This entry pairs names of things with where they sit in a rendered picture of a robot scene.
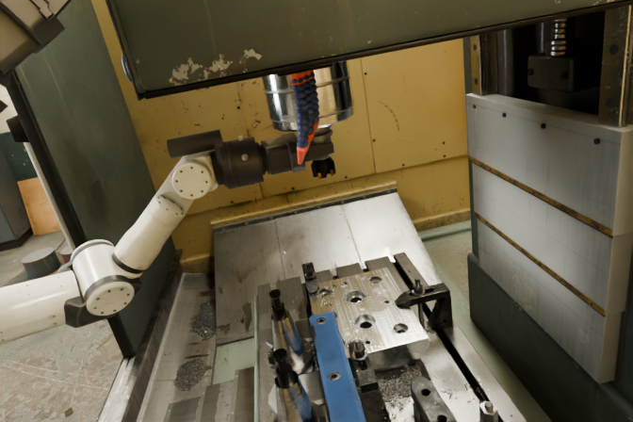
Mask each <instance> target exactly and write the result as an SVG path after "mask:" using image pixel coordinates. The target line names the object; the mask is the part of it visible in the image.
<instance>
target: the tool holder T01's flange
mask: <svg viewBox="0 0 633 422"><path fill-rule="evenodd" d="M301 340H302V342H303V345H304V346H305V349H306V354H305V357H304V358H303V360H302V361H301V362H299V363H298V364H296V365H293V366H292V370H294V371H296V372H297V374H298V376H299V375H301V374H305V373H309V372H313V371H315V369H316V361H314V353H313V351H312V350H311V351H309V349H310V344H309V342H308V341H306V340H304V339H301ZM273 352H274V351H273V348H272V350H271V351H270V353H269V355H268V362H269V363H270V364H272V365H271V367H270V369H271V372H272V373H273V374H274V375H275V376H274V377H273V379H274V381H275V378H276V377H277V374H276V368H277V366H278V364H277V363H276V362H275V361H274V359H273V356H272V354H273Z"/></svg>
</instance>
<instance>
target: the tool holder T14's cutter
mask: <svg viewBox="0 0 633 422"><path fill-rule="evenodd" d="M311 168H312V173H313V176H314V177H318V179H321V178H326V177H327V174H330V175H331V176H333V175H334V174H335V173H336V171H335V166H334V161H333V159H332V158H331V157H329V158H326V159H323V160H313V162H312V164H311Z"/></svg>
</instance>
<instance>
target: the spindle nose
mask: <svg viewBox="0 0 633 422"><path fill-rule="evenodd" d="M314 73H315V75H316V76H315V80H316V83H315V85H316V86H317V90H316V91H317V93H318V96H317V98H318V100H319V102H318V104H319V110H318V111H319V113H320V114H319V116H318V117H319V122H318V126H317V128H316V129H318V128H322V127H326V126H330V125H334V124H337V123H340V122H343V121H345V120H347V119H349V118H350V117H351V116H352V115H353V114H354V98H353V91H352V85H351V78H350V76H349V74H350V71H349V61H348V60H346V61H341V62H336V63H333V65H332V67H329V68H324V69H319V70H314ZM261 78H262V83H263V87H264V90H265V95H266V100H267V105H268V113H269V116H270V119H271V120H272V125H273V128H275V129H276V130H279V131H284V132H296V131H298V128H297V126H298V124H297V119H298V118H297V116H296V115H297V112H298V111H297V110H296V105H295V99H296V98H295V97H294V92H295V91H294V90H292V87H293V85H292V83H291V74H290V75H285V76H277V75H276V74H274V75H268V76H263V77H261Z"/></svg>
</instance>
